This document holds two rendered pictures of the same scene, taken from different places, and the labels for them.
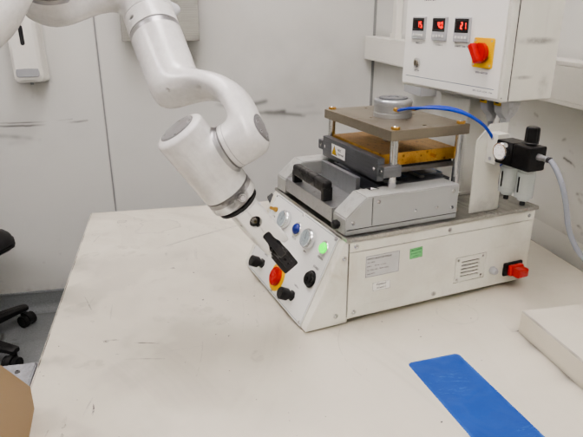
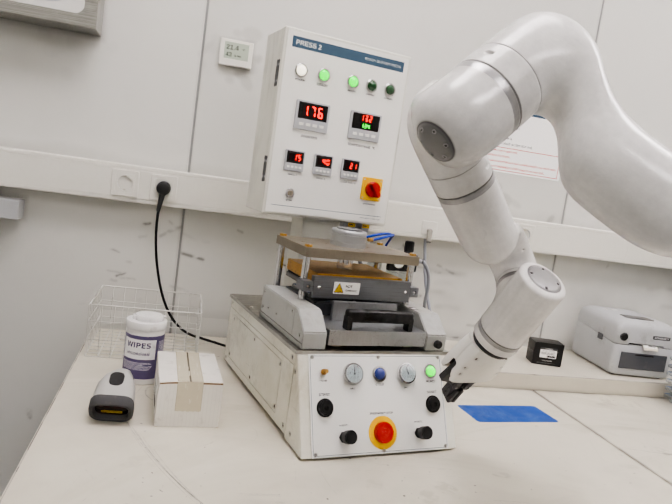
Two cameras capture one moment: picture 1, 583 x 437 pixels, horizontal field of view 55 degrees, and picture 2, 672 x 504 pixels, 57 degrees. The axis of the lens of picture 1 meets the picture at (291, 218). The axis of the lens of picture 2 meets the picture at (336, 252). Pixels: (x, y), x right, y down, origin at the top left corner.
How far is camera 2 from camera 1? 1.70 m
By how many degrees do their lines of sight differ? 90
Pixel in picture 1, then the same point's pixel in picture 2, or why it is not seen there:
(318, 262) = (431, 385)
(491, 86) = (378, 214)
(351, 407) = (542, 448)
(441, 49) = (323, 183)
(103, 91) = not seen: outside the picture
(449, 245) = not seen: hidden behind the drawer
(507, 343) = not seen: hidden behind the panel
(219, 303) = (411, 485)
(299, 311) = (439, 437)
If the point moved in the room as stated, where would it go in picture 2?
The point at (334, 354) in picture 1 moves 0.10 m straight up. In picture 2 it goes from (480, 443) to (488, 398)
